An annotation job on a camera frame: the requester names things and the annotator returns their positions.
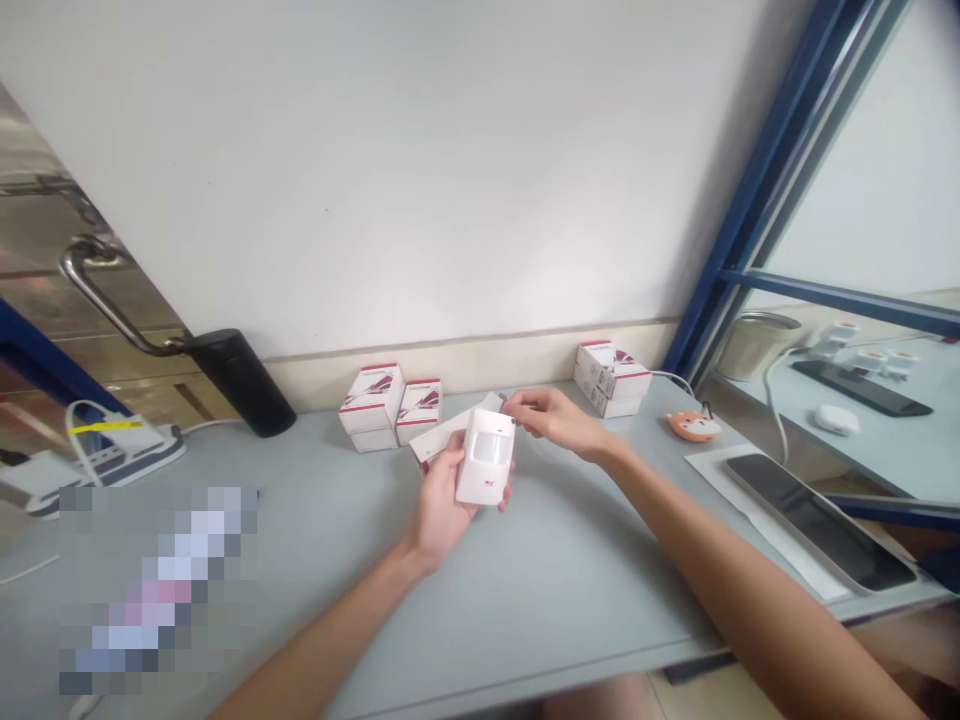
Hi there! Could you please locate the white earbud case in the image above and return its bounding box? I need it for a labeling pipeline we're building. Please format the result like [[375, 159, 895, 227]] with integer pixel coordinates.
[[815, 404, 861, 437]]

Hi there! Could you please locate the metal door handle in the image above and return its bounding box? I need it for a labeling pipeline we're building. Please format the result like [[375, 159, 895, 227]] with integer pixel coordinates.
[[59, 233, 190, 358]]

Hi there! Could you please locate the person's left hand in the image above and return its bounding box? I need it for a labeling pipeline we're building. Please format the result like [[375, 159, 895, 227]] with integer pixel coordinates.
[[405, 447, 520, 577]]

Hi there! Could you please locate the blue window frame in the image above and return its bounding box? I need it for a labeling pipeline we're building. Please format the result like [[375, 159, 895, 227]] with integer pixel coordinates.
[[662, 0, 960, 531]]

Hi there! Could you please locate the red and white box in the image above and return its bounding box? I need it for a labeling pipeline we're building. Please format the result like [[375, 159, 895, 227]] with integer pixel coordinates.
[[574, 340, 653, 402], [338, 363, 407, 437], [587, 388, 644, 421], [394, 377, 445, 448], [347, 428, 400, 456]]

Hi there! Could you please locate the open white carton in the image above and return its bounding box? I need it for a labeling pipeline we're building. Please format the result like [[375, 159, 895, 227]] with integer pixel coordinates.
[[407, 389, 511, 478]]

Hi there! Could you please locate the person's right hand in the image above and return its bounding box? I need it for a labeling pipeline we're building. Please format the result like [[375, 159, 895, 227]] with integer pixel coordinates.
[[503, 386, 625, 466]]

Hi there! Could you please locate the phone in pale case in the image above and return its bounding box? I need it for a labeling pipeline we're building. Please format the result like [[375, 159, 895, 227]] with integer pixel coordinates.
[[722, 452, 919, 596]]

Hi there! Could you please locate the white power strip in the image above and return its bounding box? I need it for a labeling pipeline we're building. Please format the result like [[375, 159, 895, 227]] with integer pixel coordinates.
[[0, 421, 187, 520]]

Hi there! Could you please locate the thin white cable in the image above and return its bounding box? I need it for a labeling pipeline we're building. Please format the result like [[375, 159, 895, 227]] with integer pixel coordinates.
[[647, 369, 697, 397]]

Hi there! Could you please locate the metal cup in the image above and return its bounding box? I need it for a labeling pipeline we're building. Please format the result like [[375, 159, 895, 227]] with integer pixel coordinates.
[[715, 310, 803, 385]]

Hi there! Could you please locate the orange animal-shaped case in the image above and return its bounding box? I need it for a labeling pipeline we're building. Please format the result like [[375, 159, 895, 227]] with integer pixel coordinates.
[[665, 407, 724, 446]]

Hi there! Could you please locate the white paper sheet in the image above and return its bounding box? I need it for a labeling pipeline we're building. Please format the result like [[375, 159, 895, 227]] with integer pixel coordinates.
[[683, 441, 922, 602]]

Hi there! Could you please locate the black cylinder speaker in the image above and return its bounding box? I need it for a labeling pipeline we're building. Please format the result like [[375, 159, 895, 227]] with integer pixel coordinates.
[[182, 327, 298, 439]]

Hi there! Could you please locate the metal door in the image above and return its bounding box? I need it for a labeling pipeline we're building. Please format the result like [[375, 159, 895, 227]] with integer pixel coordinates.
[[0, 77, 226, 425]]

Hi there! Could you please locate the white motion sensor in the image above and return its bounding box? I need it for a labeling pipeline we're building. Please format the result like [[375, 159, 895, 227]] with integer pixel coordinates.
[[454, 407, 518, 514]]

